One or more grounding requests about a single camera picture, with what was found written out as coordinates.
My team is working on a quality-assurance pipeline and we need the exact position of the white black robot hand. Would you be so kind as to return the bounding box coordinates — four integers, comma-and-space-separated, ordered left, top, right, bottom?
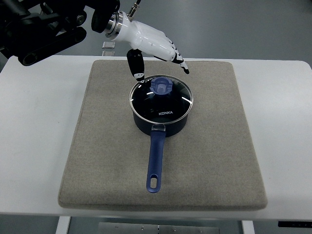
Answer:
112, 12, 189, 82

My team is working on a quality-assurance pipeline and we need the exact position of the glass pot lid blue knob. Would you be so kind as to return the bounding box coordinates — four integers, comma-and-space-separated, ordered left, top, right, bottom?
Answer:
130, 75, 194, 123

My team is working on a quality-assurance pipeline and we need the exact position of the dark pot with blue handle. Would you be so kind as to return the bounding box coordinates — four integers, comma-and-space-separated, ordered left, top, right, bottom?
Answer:
133, 113, 188, 193

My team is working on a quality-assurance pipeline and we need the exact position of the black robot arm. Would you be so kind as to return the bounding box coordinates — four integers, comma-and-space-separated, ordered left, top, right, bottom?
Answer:
0, 0, 140, 66

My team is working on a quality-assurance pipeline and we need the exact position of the upper silver floor plate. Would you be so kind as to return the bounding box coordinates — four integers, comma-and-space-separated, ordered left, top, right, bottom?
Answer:
102, 41, 115, 49

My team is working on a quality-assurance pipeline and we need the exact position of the silver floor plate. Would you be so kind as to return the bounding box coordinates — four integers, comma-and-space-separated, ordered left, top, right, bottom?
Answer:
102, 41, 115, 49
102, 51, 115, 57

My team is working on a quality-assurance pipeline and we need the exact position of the lower silver floor plate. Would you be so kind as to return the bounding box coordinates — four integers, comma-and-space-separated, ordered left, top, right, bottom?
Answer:
102, 51, 115, 57

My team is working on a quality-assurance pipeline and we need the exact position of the beige felt mat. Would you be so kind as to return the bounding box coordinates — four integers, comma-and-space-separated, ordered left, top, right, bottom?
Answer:
58, 60, 267, 212

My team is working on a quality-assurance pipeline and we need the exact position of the white left table leg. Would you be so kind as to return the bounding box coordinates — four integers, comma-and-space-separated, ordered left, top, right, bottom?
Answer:
55, 216, 71, 234

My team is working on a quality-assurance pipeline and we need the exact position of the white table leg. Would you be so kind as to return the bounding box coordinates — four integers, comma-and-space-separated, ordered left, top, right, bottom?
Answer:
55, 216, 71, 234
241, 220, 255, 234

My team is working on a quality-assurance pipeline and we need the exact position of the white right table leg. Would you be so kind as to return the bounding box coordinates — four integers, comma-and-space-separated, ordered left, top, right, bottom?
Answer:
241, 220, 255, 234

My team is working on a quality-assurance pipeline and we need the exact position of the black table control panel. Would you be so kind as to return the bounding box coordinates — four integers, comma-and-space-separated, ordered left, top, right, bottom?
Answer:
278, 221, 312, 228

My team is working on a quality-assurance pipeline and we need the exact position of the metal table base plate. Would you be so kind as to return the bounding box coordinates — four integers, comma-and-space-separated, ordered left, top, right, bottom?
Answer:
97, 222, 220, 234

